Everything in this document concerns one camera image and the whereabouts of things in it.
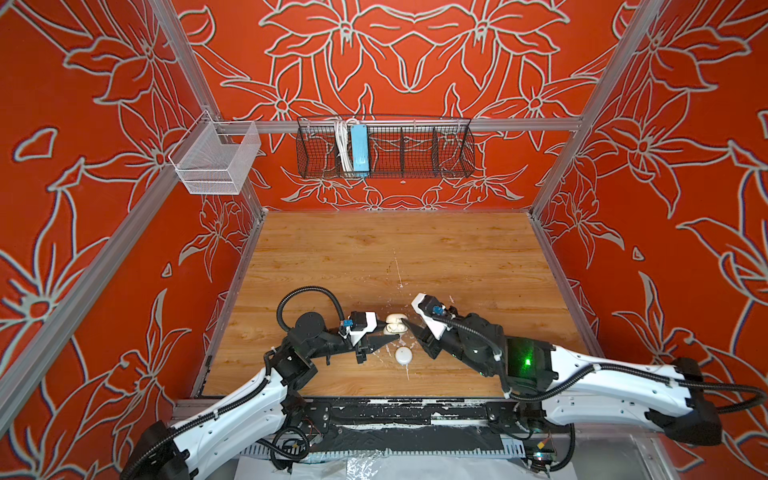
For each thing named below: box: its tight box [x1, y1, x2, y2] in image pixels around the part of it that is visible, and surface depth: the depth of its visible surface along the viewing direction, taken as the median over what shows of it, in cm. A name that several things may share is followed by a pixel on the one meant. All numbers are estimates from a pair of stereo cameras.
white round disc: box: [395, 346, 413, 365], surface depth 83 cm
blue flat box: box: [350, 124, 370, 174], surface depth 92 cm
